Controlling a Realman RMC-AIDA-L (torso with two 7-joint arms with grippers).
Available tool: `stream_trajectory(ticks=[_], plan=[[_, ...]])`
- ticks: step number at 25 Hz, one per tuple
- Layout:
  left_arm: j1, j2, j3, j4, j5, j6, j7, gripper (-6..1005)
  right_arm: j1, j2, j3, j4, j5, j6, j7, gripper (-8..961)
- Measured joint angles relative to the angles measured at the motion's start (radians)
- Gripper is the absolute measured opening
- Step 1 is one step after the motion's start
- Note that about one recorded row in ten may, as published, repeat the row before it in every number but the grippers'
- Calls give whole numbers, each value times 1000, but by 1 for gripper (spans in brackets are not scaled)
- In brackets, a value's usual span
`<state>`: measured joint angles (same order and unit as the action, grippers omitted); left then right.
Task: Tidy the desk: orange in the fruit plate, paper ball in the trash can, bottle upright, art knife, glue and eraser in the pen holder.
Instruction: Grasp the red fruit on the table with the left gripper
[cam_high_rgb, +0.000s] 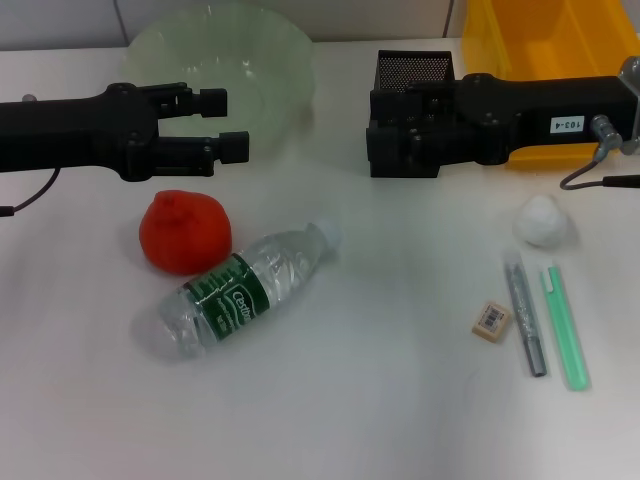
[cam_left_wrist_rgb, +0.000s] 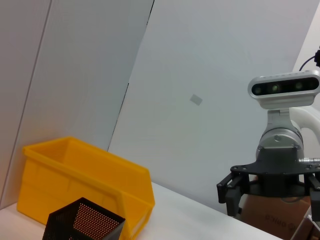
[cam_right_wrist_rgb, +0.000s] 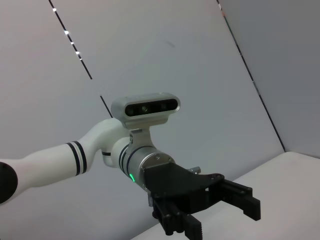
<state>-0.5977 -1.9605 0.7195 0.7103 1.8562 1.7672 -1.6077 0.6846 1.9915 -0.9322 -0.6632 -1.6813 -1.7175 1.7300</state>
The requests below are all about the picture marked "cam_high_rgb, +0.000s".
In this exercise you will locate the translucent green fruit bowl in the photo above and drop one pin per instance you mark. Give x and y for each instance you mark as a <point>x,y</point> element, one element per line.
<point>270,75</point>

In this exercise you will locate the green pen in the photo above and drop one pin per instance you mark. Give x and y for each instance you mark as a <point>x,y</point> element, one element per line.
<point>565,330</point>

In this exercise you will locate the grey pen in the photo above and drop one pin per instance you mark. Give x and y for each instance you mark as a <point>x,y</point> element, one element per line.
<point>524,315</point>

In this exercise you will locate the black mesh pen holder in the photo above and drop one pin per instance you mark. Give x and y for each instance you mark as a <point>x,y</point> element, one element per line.
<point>415,70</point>

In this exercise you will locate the yellow plastic bin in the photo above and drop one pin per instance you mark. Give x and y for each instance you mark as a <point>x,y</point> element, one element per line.
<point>550,40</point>

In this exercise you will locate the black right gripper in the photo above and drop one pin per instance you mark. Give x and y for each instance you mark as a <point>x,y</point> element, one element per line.
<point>530,115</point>

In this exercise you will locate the beige eraser with barcode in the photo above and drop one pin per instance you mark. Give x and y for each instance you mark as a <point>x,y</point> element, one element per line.
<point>491,321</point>

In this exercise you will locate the white paper ball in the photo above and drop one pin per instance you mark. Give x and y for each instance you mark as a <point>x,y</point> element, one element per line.
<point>540,222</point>

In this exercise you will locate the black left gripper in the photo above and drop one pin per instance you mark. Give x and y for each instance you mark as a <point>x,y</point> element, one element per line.
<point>75,130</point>

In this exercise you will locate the clear water bottle green label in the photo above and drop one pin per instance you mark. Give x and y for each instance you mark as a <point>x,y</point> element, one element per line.
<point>235,295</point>

